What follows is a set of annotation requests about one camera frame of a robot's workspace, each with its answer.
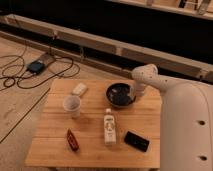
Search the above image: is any blue power adapter box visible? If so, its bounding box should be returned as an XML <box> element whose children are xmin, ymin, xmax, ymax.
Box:
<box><xmin>27</xmin><ymin>61</ymin><xmax>45</xmax><ymax>74</ymax></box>

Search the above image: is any dark ceramic bowl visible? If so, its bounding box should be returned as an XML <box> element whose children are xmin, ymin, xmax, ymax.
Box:
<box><xmin>106</xmin><ymin>83</ymin><xmax>136</xmax><ymax>108</ymax></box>

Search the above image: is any wooden square table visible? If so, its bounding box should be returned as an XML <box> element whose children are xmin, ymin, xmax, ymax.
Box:
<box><xmin>25</xmin><ymin>79</ymin><xmax>161</xmax><ymax>168</ymax></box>

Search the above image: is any white plastic bottle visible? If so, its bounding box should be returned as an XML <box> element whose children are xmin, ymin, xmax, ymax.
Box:
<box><xmin>104</xmin><ymin>108</ymin><xmax>116</xmax><ymax>145</ymax></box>

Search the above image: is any white paper cup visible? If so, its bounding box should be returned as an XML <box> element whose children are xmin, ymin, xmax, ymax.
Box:
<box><xmin>63</xmin><ymin>95</ymin><xmax>81</xmax><ymax>118</ymax></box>

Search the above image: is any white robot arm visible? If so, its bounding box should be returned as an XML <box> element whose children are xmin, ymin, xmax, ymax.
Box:
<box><xmin>131</xmin><ymin>64</ymin><xmax>213</xmax><ymax>171</ymax></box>

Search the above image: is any black rectangular case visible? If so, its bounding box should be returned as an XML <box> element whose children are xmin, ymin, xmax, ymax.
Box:
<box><xmin>124</xmin><ymin>131</ymin><xmax>150</xmax><ymax>152</ymax></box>

